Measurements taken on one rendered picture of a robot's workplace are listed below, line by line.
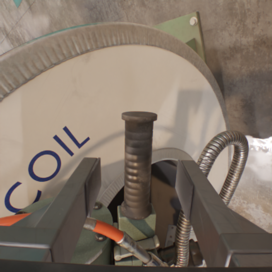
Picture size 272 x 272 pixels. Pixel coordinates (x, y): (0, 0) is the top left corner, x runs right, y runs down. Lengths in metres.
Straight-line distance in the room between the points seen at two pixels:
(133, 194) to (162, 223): 0.71
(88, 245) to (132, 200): 0.07
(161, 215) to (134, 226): 0.68
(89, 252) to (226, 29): 0.95
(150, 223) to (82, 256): 0.09
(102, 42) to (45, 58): 0.12
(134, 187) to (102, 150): 0.18
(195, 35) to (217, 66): 0.18
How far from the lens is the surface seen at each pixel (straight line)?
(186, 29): 1.07
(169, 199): 0.91
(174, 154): 0.60
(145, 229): 0.29
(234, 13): 0.99
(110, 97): 0.41
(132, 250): 0.25
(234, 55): 1.03
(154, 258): 0.28
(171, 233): 0.59
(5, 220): 0.21
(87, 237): 0.27
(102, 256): 0.27
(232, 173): 0.33
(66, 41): 0.37
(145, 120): 0.21
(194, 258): 0.44
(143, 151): 0.22
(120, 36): 0.44
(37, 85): 0.34
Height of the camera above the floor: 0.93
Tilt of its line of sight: 30 degrees down
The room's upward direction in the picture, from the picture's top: 131 degrees counter-clockwise
